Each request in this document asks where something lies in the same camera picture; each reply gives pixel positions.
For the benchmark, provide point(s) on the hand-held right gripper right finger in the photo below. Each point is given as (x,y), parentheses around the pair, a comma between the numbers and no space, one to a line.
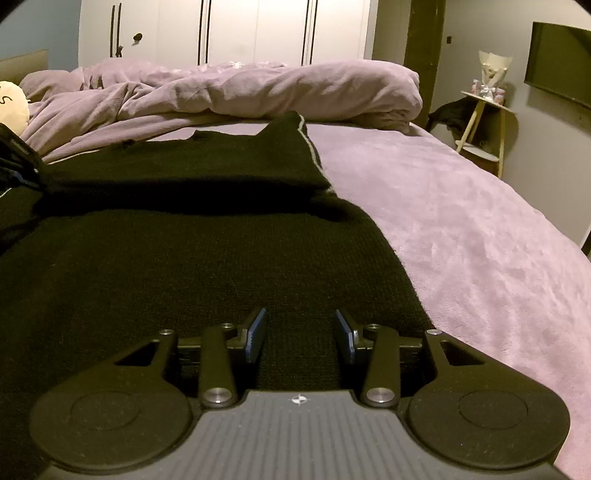
(345,339)

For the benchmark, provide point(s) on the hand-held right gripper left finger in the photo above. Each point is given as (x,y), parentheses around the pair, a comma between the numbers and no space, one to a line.
(255,339)

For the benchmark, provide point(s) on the black knit sweater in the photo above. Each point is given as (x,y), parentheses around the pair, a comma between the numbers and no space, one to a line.
(152,249)

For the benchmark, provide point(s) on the cream plush cushion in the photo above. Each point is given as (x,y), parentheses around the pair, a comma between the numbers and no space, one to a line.
(11,104)

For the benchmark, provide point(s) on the beige bed headboard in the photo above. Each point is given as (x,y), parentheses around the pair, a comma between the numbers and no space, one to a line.
(25,62)

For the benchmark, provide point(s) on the dark round wardrobe knob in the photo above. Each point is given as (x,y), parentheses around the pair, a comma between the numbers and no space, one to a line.
(137,37)

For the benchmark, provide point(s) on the dark cloth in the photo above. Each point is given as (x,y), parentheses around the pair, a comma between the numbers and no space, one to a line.
(450,117)

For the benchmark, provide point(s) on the purple duvet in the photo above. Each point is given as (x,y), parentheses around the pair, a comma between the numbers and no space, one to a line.
(258,90)

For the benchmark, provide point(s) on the wooden side table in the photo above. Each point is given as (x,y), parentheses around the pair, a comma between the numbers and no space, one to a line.
(491,134)

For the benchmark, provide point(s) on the white wardrobe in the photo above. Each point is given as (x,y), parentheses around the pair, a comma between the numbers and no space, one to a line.
(254,30)

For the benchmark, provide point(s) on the cream wrapped bouquet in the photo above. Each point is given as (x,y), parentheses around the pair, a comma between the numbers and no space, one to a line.
(494,67)

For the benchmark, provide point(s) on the dark wooden pillar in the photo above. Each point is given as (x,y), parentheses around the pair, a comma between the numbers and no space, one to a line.
(422,34)

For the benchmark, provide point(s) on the wall-mounted television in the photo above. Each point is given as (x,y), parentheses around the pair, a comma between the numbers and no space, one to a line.
(561,60)

